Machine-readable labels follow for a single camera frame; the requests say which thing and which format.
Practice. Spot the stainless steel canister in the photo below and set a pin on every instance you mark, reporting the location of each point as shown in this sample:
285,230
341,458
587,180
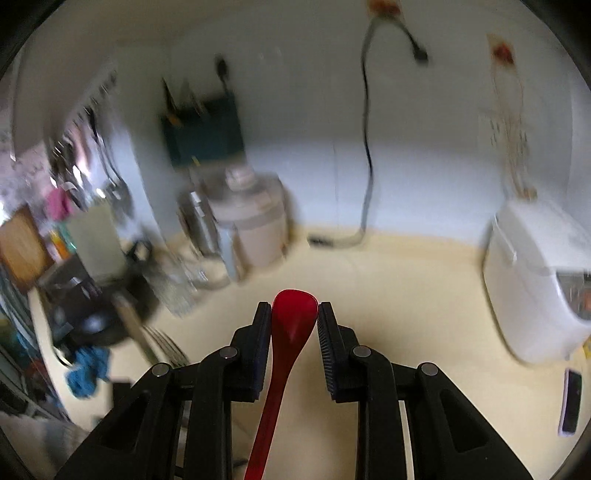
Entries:
198,224

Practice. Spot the beige electric kettle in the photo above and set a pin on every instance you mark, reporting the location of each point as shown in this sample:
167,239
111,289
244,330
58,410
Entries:
258,221

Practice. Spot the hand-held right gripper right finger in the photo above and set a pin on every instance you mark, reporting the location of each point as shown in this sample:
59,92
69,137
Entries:
328,350

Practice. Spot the white rice cooker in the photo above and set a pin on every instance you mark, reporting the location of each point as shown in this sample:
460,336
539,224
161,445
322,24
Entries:
531,281

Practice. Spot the teal wall utensil holder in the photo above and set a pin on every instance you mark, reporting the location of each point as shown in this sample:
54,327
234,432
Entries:
205,134

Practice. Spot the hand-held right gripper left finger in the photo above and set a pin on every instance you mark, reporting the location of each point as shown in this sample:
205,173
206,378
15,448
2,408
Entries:
261,350

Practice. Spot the black pan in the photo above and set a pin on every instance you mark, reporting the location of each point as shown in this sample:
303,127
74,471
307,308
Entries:
92,304

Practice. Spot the blue cloth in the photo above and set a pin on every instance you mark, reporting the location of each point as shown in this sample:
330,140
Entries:
87,371

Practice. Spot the smartphone with pink case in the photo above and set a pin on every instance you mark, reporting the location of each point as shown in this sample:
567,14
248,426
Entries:
571,401

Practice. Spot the red plastic spoon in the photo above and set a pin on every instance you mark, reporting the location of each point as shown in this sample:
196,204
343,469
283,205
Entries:
291,318

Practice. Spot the white cutting board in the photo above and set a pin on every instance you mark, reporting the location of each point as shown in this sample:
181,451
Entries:
97,244

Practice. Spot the tall clear glass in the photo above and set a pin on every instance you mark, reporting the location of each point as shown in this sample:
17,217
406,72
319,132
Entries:
178,288

